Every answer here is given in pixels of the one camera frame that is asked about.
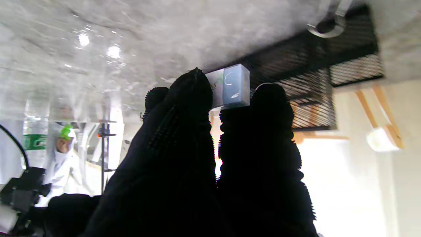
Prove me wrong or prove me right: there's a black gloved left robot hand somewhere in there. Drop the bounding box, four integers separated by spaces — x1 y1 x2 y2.
49 67 319 237

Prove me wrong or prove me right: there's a small blue white box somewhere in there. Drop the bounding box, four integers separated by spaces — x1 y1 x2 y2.
205 64 251 110

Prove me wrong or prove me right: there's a black mesh desk organizer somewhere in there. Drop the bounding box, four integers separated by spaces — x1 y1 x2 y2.
227 3 385 132

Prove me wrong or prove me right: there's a person in white suit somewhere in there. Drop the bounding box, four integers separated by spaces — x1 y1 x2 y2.
44 122 96 201

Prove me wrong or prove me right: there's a clear bottle with green label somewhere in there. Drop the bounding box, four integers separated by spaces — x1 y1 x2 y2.
22 114 49 169

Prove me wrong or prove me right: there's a printed room backdrop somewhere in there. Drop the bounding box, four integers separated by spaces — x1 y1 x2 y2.
210 77 421 237

